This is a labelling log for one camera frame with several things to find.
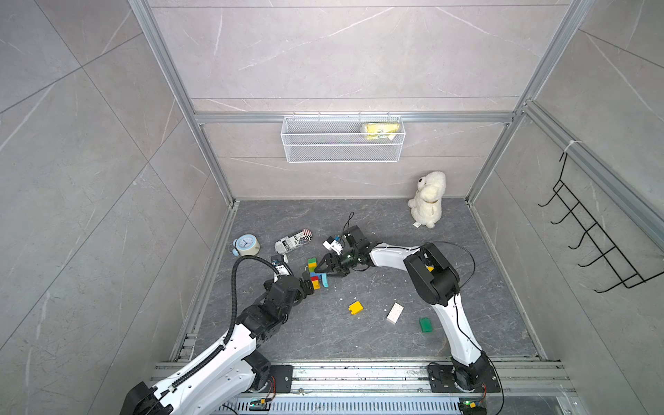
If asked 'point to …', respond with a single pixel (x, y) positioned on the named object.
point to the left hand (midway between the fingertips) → (298, 271)
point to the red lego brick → (315, 278)
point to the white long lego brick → (394, 313)
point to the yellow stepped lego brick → (355, 308)
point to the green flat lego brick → (426, 324)
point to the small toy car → (303, 238)
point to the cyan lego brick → (324, 279)
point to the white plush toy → (426, 205)
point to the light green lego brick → (316, 284)
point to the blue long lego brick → (318, 274)
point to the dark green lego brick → (312, 260)
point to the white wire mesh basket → (343, 139)
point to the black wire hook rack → (609, 251)
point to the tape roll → (245, 245)
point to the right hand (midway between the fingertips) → (322, 273)
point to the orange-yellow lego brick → (311, 265)
